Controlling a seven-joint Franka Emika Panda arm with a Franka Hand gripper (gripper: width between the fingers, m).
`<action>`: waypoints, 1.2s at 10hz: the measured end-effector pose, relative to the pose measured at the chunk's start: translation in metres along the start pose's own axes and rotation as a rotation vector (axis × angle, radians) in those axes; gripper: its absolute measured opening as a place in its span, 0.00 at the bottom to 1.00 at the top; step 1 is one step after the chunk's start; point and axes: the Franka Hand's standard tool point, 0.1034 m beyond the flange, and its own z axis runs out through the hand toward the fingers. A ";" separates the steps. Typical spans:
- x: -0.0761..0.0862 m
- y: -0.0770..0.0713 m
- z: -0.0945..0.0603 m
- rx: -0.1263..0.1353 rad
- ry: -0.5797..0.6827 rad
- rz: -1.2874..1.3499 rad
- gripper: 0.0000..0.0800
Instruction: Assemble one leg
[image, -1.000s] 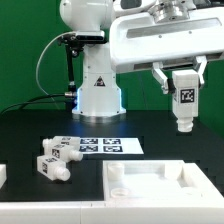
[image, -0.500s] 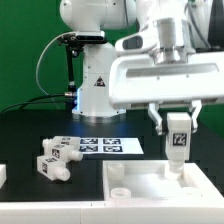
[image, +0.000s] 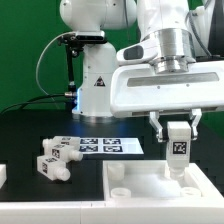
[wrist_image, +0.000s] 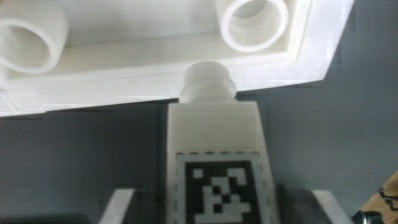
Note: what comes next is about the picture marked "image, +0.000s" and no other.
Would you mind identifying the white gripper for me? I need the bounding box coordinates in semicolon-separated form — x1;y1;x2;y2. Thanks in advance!
110;61;224;142

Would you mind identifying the white square tabletop tray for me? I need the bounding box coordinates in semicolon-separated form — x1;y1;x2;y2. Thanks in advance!
102;160;223;200

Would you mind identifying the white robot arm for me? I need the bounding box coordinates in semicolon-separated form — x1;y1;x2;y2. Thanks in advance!
60;0;224;140

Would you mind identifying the white sheet with markers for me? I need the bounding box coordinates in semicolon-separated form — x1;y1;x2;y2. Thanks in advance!
80;138;143;155

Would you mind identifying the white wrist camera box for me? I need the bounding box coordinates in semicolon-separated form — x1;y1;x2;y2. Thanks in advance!
116;39;158;66

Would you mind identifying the grey camera cable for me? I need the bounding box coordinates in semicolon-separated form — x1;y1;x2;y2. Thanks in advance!
35;31;73;101

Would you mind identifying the black cable on table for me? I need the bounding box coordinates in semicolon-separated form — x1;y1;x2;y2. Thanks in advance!
0;93;76;116

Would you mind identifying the white fence left wall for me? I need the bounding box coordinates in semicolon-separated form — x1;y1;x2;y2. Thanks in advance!
0;164;7;189

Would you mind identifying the white fence wall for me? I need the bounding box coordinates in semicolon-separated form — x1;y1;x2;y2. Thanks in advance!
0;200;224;224
0;164;7;189

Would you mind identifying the white fence front wall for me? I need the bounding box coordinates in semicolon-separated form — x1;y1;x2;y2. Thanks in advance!
0;200;224;224

